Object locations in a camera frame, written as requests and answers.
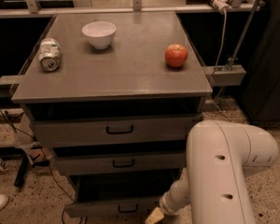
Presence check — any metal diagonal rod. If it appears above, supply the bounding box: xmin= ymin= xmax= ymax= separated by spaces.
xmin=224 ymin=0 xmax=260 ymax=71

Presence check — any grey top drawer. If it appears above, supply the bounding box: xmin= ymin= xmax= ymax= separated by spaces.
xmin=32 ymin=97 xmax=203 ymax=147

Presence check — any grey middle drawer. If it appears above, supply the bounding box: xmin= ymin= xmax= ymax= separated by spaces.
xmin=54 ymin=140 xmax=186 ymax=175

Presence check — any white bowl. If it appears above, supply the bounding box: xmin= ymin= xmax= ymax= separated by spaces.
xmin=82 ymin=21 xmax=117 ymax=49

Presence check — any red apple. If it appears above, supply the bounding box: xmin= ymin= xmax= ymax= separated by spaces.
xmin=164 ymin=44 xmax=188 ymax=68

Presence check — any crushed white soda can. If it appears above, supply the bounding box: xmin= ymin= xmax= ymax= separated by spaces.
xmin=38 ymin=38 xmax=61 ymax=71

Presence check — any grey drawer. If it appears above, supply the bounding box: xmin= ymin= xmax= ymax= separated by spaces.
xmin=32 ymin=97 xmax=203 ymax=147
xmin=64 ymin=169 xmax=180 ymax=217
xmin=54 ymin=140 xmax=186 ymax=175

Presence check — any grey bottom drawer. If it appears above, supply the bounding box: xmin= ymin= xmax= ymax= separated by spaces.
xmin=64 ymin=169 xmax=180 ymax=217

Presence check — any black floor cable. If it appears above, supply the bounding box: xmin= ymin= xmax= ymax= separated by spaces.
xmin=0 ymin=91 xmax=89 ymax=224

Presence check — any white power cable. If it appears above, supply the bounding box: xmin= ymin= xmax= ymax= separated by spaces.
xmin=204 ymin=9 xmax=233 ymax=123

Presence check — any black tool on floor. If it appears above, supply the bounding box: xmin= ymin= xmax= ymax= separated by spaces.
xmin=14 ymin=155 xmax=50 ymax=188

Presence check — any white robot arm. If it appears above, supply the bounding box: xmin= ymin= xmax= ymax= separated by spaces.
xmin=145 ymin=120 xmax=278 ymax=224

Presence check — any grey drawer cabinet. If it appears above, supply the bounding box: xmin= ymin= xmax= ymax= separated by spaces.
xmin=10 ymin=10 xmax=213 ymax=218

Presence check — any grey metal bracket block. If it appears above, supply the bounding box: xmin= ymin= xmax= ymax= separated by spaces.
xmin=203 ymin=65 xmax=245 ymax=87

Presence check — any dark cabinet right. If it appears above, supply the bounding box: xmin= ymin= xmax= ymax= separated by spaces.
xmin=239 ymin=0 xmax=280 ymax=122

